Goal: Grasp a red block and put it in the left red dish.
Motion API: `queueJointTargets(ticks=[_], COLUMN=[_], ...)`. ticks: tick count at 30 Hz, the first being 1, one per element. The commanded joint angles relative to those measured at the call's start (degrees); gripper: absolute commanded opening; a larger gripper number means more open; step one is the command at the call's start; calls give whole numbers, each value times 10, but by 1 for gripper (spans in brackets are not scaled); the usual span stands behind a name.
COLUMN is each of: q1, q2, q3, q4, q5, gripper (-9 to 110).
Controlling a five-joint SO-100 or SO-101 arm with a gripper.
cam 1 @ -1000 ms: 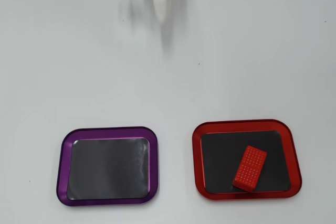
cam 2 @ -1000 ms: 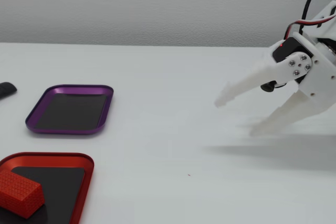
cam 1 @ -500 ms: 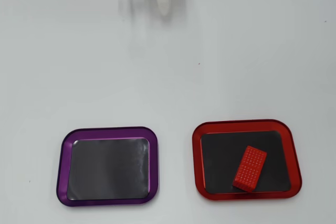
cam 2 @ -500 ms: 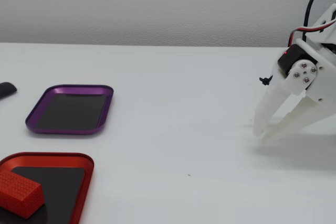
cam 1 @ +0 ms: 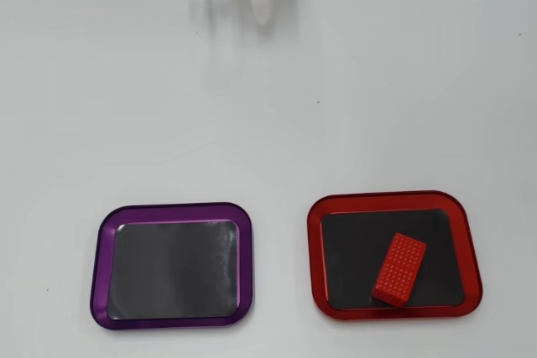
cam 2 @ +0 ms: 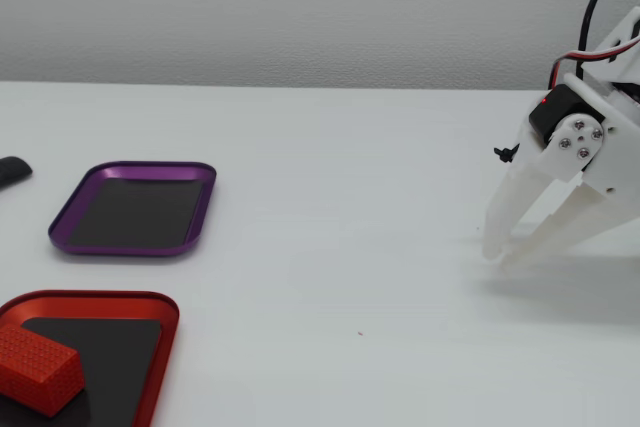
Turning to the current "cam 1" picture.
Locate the red rectangular block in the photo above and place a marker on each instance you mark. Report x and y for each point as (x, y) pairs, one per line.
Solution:
(399, 270)

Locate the red metal tray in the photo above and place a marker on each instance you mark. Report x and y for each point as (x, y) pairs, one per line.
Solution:
(348, 257)

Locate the purple metal tray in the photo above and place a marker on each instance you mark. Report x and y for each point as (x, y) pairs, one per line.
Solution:
(172, 268)

